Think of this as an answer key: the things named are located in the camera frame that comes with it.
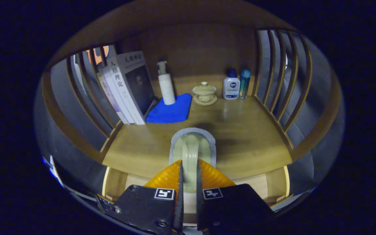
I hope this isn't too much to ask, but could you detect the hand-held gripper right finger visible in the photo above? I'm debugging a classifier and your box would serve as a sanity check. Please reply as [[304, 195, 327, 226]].
[[196, 159, 275, 235]]

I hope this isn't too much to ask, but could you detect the slim teal bottle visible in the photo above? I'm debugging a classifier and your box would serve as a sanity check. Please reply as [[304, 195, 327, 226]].
[[239, 68, 251, 99]]

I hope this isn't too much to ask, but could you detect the white book with dark cover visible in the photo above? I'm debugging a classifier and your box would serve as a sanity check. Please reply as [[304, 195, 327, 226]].
[[116, 51, 157, 125]]

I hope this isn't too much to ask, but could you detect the white spine book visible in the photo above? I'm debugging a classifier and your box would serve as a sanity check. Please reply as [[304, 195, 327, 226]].
[[102, 58, 136, 125]]

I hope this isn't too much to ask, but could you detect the pink spine book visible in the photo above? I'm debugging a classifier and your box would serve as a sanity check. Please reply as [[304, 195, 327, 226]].
[[97, 72, 125, 124]]

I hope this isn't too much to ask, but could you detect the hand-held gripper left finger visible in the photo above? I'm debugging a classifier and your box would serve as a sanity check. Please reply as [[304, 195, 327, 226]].
[[97, 159, 184, 235]]

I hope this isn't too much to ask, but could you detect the wooden countertop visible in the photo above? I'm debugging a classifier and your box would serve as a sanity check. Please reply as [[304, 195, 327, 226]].
[[102, 74, 293, 180]]

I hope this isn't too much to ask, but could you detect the white pump bottle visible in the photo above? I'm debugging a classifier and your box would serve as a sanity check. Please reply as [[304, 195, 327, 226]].
[[157, 61, 176, 105]]

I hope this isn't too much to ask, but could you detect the blue cloth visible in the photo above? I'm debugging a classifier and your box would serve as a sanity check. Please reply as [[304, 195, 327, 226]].
[[146, 93, 192, 124]]

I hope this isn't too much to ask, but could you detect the wooden drawer with black knob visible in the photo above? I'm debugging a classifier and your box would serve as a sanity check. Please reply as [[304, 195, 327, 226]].
[[97, 165, 294, 226]]

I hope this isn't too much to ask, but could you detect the pale green scrubber grey pad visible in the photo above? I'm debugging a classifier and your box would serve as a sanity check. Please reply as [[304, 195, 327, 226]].
[[169, 127, 217, 193]]

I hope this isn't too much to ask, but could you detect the white lotion bottle blue cap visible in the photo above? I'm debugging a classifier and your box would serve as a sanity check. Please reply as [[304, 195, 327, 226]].
[[223, 68, 241, 100]]

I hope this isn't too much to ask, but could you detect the wooden cabinet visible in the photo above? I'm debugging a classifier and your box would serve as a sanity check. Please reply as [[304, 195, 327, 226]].
[[41, 0, 342, 209]]

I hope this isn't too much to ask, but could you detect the lidded ceramic tea cup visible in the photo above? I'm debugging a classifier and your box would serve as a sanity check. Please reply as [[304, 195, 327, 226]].
[[192, 82, 218, 106]]

